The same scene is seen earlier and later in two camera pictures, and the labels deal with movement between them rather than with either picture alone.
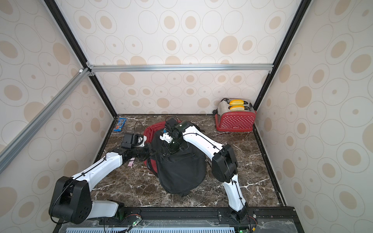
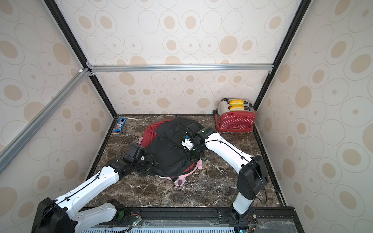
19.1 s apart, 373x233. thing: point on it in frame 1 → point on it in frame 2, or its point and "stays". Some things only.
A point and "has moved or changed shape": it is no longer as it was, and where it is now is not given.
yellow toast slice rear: x=236 y=102 stays
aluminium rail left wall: x=78 y=79 stays
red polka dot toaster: x=234 y=115 stays
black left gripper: x=149 y=153 → x=152 y=161
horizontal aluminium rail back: x=93 y=68 stays
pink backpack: x=130 y=163 has moved or changed shape
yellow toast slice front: x=237 y=108 stays
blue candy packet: x=121 y=123 stays
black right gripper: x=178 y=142 → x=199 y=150
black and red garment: x=181 y=172 has moved or changed shape
